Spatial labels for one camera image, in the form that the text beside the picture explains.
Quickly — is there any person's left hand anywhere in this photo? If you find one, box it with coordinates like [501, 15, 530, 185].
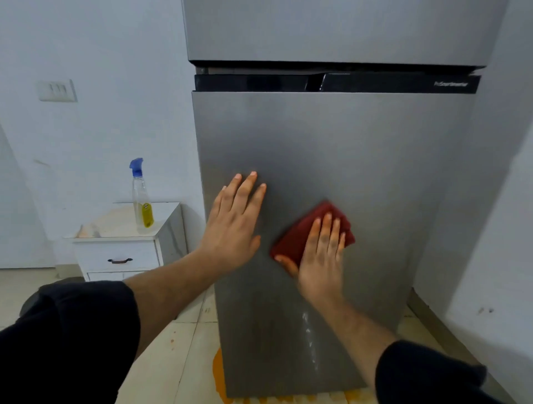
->
[197, 171, 268, 274]

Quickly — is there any person's right hand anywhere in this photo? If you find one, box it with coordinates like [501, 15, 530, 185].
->
[273, 212, 347, 307]

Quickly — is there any red cloth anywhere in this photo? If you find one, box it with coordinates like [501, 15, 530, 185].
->
[269, 201, 356, 270]

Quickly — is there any spray bottle blue nozzle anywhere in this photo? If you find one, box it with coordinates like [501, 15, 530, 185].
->
[128, 158, 155, 235]

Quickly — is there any silver refrigerator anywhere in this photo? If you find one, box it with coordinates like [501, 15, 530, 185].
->
[181, 0, 512, 399]

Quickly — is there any person's left forearm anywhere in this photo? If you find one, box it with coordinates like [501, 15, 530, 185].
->
[0, 249, 222, 404]

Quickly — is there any person's right forearm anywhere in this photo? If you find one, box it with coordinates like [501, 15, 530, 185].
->
[323, 293, 505, 404]

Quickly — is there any small white marble table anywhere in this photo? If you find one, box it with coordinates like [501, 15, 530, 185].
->
[63, 201, 189, 284]

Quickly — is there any white door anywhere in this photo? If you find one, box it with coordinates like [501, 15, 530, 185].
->
[0, 123, 58, 270]

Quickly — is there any white wall switch plate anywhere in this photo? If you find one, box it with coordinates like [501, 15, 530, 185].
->
[37, 79, 78, 104]

